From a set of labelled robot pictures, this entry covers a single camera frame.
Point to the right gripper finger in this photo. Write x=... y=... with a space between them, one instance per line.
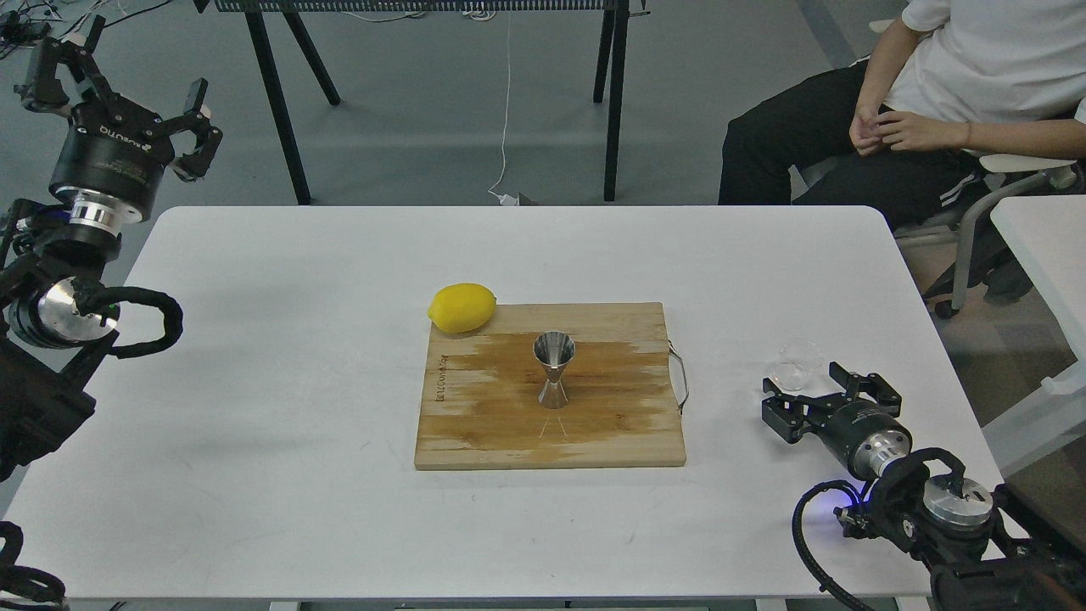
x=793 y=416
x=873 y=385

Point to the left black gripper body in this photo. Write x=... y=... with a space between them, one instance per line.
x=107 y=152

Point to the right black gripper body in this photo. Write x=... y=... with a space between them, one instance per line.
x=864 y=438

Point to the steel double jigger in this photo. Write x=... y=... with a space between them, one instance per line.
x=554 y=350

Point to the clear glass measuring cup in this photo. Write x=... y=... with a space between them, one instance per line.
x=795 y=364

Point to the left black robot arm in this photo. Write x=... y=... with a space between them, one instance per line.
x=59 y=320

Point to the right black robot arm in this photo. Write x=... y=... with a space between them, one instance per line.
x=984 y=549

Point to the yellow lemon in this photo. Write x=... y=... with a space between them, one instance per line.
x=462 y=307

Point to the wooden cutting board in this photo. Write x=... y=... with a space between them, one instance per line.
x=480 y=407

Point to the seated person white shirt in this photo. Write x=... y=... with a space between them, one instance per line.
x=900 y=131

